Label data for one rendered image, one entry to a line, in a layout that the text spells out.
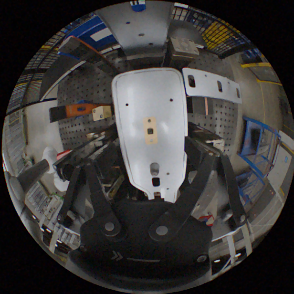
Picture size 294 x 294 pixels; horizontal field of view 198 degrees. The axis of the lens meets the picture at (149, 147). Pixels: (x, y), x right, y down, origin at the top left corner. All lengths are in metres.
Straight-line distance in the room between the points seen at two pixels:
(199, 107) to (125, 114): 0.24
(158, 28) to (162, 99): 0.22
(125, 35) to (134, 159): 0.38
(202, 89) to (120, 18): 0.31
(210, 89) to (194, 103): 0.09
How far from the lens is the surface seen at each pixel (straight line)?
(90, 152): 0.25
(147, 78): 0.31
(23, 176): 0.64
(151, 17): 0.23
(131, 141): 0.31
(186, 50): 0.31
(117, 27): 0.24
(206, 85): 0.36
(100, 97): 0.69
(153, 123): 0.29
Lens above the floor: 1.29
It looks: 68 degrees down
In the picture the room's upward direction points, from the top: 175 degrees counter-clockwise
